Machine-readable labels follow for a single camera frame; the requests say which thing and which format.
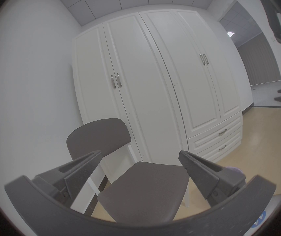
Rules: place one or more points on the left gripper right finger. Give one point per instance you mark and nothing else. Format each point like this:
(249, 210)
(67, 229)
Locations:
(212, 178)

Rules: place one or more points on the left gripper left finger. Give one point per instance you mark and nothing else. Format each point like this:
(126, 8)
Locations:
(81, 173)

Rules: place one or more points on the purple plastic bag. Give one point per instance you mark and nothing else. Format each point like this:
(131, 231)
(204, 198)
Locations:
(235, 170)

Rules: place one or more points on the grey curtain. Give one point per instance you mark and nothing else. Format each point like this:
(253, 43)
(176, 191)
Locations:
(261, 63)

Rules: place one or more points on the grey and white chair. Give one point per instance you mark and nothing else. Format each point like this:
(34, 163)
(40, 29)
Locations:
(143, 188)

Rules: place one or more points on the ceiling light panel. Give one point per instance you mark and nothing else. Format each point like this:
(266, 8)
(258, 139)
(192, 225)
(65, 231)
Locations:
(230, 33)

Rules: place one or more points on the white wardrobe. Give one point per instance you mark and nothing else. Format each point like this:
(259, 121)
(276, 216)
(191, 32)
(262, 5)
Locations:
(143, 82)

